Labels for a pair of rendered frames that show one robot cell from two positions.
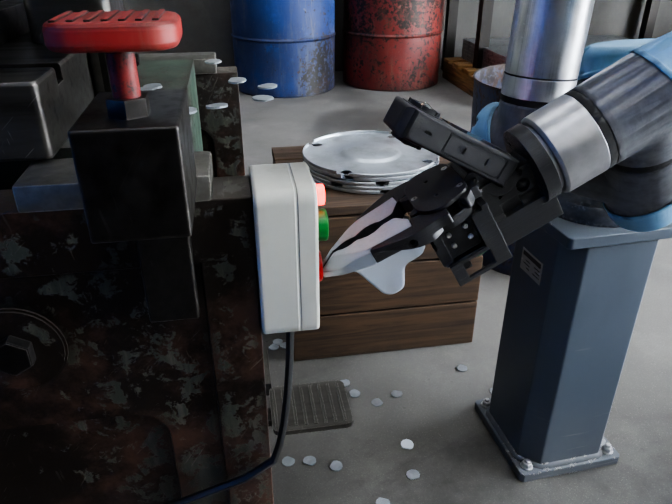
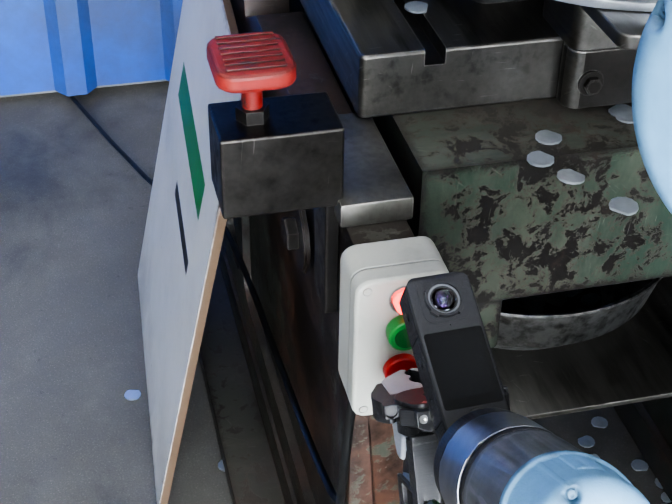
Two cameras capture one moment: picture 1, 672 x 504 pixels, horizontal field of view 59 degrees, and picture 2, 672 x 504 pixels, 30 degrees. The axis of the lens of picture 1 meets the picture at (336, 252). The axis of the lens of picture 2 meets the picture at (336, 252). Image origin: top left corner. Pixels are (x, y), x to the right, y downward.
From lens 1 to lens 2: 0.88 m
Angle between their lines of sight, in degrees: 71
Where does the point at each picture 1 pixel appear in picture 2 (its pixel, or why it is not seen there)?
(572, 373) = not seen: outside the picture
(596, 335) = not seen: outside the picture
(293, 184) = (369, 267)
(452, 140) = (417, 345)
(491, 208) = not seen: hidden behind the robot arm
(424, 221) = (388, 398)
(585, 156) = (447, 486)
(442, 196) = (415, 396)
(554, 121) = (472, 427)
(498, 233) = (415, 484)
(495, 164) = (435, 412)
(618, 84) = (505, 453)
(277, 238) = (344, 298)
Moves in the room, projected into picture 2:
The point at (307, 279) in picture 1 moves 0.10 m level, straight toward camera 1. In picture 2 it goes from (350, 357) to (220, 366)
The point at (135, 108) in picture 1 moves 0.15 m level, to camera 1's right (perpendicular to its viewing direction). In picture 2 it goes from (240, 115) to (241, 230)
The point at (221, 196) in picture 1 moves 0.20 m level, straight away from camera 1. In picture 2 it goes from (354, 232) to (589, 197)
